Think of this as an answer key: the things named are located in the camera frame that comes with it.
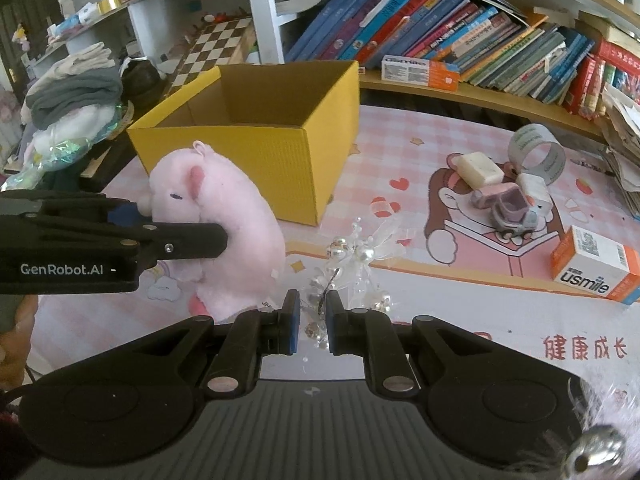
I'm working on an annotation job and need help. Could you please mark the white pearl ribbon hair accessory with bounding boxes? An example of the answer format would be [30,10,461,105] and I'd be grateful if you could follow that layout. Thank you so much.
[304,212,416,350]

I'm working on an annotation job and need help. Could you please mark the pink plush pig toy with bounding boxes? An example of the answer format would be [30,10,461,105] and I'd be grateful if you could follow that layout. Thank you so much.
[138,141,285,322]

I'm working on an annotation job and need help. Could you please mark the white orange usmile box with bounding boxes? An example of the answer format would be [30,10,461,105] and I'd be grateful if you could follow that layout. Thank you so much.
[551,226,640,306]

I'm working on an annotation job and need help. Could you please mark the person's left hand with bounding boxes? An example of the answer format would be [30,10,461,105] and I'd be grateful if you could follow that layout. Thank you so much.
[0,295,38,391]

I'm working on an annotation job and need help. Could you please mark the pile of folded clothes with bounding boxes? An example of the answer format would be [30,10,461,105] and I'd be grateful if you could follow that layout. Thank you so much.
[1,42,134,191]

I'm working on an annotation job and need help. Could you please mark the yellow cardboard box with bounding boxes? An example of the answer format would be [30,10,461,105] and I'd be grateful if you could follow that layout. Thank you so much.
[128,61,360,226]

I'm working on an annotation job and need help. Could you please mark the pink tube case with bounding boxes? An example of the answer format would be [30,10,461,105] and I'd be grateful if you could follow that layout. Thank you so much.
[471,182,520,209]

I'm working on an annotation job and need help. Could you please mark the white soap bar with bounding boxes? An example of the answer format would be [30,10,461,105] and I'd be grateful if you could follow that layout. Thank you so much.
[454,152,504,190]

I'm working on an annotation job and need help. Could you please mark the brown white chessboard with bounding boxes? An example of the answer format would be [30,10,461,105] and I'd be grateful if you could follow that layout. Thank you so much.
[165,18,257,96]

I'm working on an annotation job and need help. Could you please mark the white power adapter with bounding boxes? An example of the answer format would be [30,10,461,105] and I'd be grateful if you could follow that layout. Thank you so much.
[515,174,553,214]

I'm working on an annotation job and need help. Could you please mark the grey tape roll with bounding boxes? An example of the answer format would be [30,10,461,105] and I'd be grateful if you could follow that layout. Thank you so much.
[508,124,566,185]

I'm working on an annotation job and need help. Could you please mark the silver bell on fur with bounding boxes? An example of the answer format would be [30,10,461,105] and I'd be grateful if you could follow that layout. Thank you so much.
[561,425,626,479]

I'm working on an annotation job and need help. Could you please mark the white orange box on shelf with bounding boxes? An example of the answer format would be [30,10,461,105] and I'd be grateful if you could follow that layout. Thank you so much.
[381,55,460,91]

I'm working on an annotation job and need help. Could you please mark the row of leaning books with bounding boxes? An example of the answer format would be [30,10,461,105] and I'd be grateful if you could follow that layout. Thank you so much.
[284,0,639,120]

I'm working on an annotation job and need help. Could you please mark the stack of papers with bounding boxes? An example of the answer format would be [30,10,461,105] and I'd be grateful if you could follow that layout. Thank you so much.
[597,84,639,219]

